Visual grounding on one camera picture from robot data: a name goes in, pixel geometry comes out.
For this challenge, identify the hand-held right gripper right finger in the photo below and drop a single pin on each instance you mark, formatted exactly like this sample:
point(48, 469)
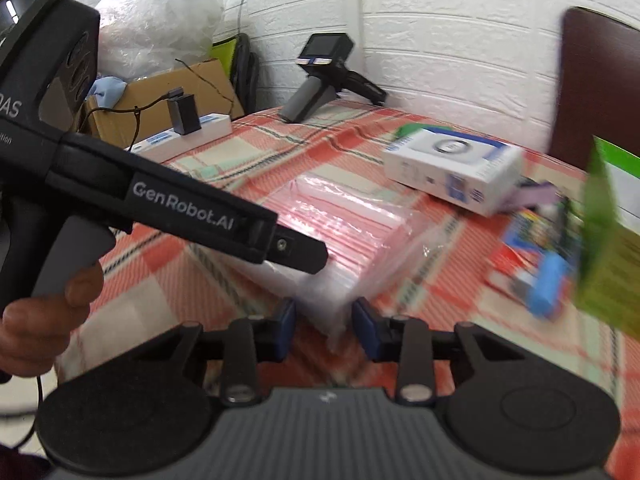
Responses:
point(365, 330)

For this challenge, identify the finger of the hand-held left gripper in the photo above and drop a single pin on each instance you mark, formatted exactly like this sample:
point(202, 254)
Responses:
point(300, 252)

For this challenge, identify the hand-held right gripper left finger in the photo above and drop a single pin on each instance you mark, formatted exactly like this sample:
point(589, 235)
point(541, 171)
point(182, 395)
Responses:
point(284, 327)

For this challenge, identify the pack of clear plastic bags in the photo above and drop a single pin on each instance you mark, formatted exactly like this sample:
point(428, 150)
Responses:
point(360, 240)

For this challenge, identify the green paper box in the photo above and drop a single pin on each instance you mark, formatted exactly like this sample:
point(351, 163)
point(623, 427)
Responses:
point(607, 260)

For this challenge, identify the person's left hand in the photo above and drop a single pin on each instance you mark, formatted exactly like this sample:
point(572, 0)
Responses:
point(35, 335)

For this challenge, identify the black charger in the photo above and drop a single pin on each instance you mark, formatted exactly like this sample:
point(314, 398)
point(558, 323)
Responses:
point(184, 115)

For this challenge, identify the white power strip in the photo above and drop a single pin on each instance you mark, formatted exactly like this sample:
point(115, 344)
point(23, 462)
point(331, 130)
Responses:
point(210, 127)

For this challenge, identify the plaid tablecloth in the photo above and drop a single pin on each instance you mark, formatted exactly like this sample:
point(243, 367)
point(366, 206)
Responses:
point(320, 155)

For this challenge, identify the blue cloth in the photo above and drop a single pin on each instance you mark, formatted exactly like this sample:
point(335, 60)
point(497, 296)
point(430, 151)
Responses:
point(107, 92)

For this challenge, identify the cardboard box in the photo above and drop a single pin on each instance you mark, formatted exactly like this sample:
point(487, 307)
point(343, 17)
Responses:
point(200, 85)

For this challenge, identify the green and black chair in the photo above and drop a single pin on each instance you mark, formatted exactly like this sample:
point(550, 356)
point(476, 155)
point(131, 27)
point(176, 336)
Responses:
point(242, 70)

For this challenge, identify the large clear plastic bag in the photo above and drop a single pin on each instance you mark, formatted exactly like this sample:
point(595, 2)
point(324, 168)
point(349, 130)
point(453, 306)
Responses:
point(155, 25)

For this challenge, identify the spare hand-held gripper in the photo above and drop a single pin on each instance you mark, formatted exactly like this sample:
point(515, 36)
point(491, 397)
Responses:
point(320, 85)

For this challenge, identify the white and blue box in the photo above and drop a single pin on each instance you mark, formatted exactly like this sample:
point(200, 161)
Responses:
point(450, 165)

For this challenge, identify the colourful card packet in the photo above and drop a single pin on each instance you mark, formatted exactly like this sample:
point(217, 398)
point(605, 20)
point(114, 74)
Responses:
point(525, 240)

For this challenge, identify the blue cylindrical object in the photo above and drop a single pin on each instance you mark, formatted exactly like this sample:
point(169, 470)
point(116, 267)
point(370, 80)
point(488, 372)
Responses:
point(547, 285)

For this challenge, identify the brown wooden chair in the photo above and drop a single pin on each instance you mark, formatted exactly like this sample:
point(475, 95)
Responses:
point(595, 90)

